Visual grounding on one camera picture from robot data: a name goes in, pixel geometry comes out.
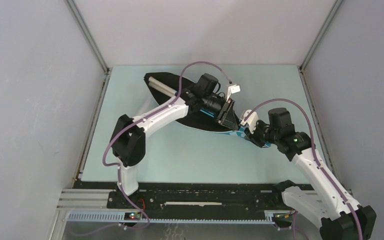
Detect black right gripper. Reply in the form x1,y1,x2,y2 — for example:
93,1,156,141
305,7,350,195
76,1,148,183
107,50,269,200
243,118,279,148

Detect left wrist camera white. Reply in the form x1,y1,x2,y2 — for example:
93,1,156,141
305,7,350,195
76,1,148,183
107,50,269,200
225,83,241,102

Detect aluminium frame post right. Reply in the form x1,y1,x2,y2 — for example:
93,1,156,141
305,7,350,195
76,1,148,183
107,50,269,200
299,0,345,72

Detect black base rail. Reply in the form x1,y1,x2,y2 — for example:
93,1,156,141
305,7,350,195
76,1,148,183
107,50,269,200
106,180,296,220

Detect aluminium frame post left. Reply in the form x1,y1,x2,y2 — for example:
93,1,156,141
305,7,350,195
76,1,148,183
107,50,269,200
64,0,110,74

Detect grey cable duct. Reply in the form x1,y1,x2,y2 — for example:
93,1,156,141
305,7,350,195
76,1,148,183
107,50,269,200
66,211,274,225

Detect blue racket bag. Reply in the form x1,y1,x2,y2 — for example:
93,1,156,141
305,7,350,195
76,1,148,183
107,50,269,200
143,71,272,148

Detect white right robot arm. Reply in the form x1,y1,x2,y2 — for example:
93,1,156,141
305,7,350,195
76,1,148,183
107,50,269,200
240,107,377,240

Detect aluminium frame post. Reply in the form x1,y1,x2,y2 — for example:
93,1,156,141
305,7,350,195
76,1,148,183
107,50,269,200
64,0,110,74
299,0,345,72

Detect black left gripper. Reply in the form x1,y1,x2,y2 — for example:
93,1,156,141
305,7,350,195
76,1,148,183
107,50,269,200
202,94,239,131

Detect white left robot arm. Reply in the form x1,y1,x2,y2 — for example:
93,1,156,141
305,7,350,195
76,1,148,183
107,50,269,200
111,72,241,208

